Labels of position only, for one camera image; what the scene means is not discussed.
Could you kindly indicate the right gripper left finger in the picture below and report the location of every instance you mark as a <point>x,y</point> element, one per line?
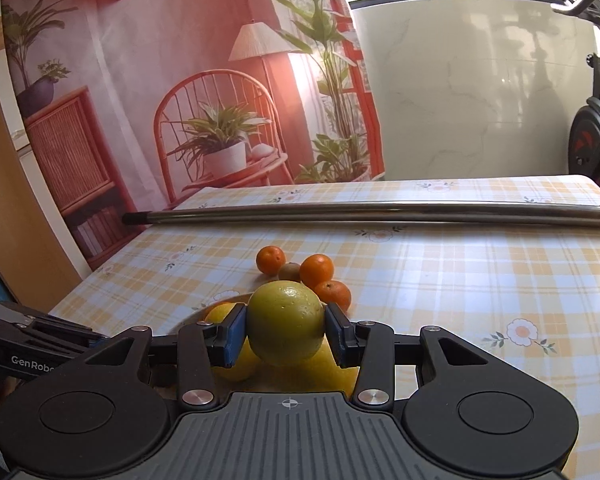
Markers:
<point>123,371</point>

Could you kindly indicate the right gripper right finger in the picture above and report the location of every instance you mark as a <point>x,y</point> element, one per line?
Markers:
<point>376,350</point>

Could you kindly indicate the large yellow lemon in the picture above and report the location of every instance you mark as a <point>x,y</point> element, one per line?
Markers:
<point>319,373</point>

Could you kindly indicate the green round fruit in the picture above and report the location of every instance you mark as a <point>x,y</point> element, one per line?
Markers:
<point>285,323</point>

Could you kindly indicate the small yellow-green lemon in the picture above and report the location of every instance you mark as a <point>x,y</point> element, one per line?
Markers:
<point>239,362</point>

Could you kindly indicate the small orange tangerine right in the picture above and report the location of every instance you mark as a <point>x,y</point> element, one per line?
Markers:
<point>334,292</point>

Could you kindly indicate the middle orange tangerine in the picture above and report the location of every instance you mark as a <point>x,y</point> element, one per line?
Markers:
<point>316,269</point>

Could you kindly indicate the brown kiwi left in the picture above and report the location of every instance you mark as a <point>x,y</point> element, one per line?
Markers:
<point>289,271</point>

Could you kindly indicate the orange tangerine right centre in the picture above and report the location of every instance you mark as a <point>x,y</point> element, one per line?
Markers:
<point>270,259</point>

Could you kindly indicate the plaid floral tablecloth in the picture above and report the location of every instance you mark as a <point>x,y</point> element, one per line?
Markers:
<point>529,295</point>

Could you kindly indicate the long metal rod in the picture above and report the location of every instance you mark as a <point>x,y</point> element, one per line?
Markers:
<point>533,214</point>

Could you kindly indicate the printed room backdrop curtain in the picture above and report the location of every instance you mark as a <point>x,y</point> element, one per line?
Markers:
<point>139,104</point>

